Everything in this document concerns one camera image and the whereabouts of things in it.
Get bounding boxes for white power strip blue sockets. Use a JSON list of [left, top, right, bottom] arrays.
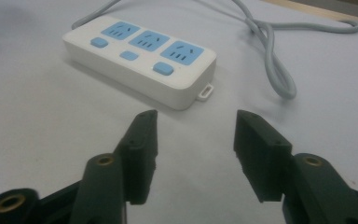
[[62, 15, 217, 111]]

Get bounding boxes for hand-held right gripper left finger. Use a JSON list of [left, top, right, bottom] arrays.
[[69, 109, 159, 224]]

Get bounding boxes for grey power cable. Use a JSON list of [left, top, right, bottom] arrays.
[[71, 0, 358, 101]]

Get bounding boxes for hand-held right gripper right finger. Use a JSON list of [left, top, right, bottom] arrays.
[[233, 109, 358, 224]]

